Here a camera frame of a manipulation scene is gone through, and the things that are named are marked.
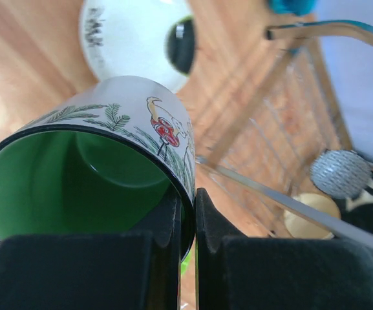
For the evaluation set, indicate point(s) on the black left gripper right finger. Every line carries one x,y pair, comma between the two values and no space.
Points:
235,271

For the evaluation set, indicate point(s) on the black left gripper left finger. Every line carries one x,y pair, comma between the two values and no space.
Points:
139,269

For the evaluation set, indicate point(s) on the cream bowl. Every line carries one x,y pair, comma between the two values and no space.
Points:
308,224

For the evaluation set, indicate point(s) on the green-lined floral mug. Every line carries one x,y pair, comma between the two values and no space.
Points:
99,163

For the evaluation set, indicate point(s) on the blue patterned bowl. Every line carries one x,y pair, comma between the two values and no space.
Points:
340,173

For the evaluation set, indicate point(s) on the steel wire dish rack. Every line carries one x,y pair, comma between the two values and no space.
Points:
263,156

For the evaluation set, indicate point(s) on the lime green plate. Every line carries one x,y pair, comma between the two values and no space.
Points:
185,262

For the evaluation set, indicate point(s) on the white plate with black flowers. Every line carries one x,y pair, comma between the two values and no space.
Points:
151,39

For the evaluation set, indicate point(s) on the teal cloth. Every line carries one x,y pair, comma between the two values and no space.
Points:
295,7

